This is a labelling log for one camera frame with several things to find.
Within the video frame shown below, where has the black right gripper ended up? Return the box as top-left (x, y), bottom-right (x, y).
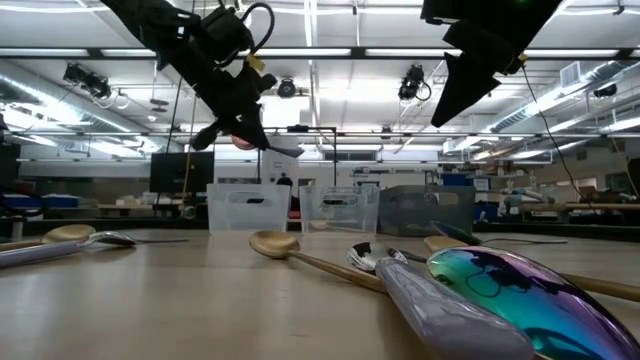
top-left (422, 0), bottom-right (564, 129)

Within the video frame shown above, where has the clear plastic bin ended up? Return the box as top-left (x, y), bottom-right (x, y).
top-left (298, 185), bottom-right (381, 236)

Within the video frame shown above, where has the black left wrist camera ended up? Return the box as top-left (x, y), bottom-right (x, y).
top-left (199, 5), bottom-right (255, 64)

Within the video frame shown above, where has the white panel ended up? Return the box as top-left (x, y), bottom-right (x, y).
top-left (261, 147), bottom-right (300, 187)

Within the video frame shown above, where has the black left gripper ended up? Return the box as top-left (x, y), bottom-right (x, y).
top-left (174, 49), bottom-right (278, 151)

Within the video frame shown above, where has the person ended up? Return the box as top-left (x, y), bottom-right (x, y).
top-left (276, 172), bottom-right (301, 211)

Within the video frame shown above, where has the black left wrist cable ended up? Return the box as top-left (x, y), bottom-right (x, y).
top-left (219, 2), bottom-right (276, 69)

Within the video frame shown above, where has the frosted plastic bin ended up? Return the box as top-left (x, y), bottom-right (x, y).
top-left (206, 182), bottom-right (292, 235)

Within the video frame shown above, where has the grey plastic bin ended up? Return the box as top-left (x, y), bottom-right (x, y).
top-left (377, 184), bottom-right (477, 238)

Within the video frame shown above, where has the wooden table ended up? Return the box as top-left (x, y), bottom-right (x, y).
top-left (564, 202), bottom-right (640, 211)

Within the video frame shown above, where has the white vent unit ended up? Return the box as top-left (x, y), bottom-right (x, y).
top-left (559, 60), bottom-right (596, 89)

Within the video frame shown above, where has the silver spoon lilac handle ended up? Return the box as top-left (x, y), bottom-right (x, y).
top-left (344, 241), bottom-right (536, 360)
top-left (0, 230), bottom-right (139, 271)

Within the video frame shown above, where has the overhead light bar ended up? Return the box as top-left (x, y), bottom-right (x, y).
top-left (0, 46), bottom-right (640, 60)

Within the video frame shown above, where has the blue storage bin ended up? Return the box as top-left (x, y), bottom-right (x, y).
top-left (0, 193), bottom-right (81, 210)

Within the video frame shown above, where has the black stand frame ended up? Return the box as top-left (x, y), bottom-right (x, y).
top-left (257, 125), bottom-right (338, 187)

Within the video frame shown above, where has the black hanging cable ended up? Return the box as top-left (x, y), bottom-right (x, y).
top-left (519, 62), bottom-right (600, 215)

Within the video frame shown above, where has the long black cable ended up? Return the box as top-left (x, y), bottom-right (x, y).
top-left (166, 74), bottom-right (185, 154)

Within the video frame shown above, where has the blue box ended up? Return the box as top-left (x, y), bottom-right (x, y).
top-left (440, 172), bottom-right (492, 189)

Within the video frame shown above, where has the black desk monitor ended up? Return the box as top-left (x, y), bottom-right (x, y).
top-left (0, 142), bottom-right (21, 191)

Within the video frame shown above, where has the silver ventilation duct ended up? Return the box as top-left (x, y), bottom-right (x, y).
top-left (0, 58), bottom-right (171, 154)
top-left (487, 59), bottom-right (640, 134)

